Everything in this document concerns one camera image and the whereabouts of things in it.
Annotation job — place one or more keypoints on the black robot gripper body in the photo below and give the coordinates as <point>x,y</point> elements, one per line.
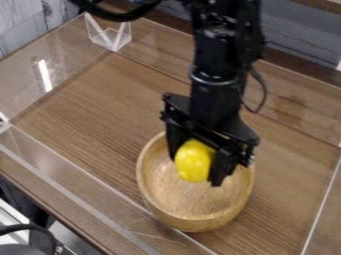
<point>211,108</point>

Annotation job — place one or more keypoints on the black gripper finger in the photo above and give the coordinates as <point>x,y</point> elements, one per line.
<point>177,134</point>
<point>224,161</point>

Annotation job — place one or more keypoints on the yellow lemon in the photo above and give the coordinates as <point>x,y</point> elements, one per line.
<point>192,161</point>

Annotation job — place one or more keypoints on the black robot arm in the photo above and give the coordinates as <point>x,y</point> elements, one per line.
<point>227,46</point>

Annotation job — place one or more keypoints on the brown wooden bowl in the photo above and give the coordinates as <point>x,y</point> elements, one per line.
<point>191,207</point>

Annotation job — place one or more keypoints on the clear acrylic corner bracket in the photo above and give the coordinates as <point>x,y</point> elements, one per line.
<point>110,38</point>

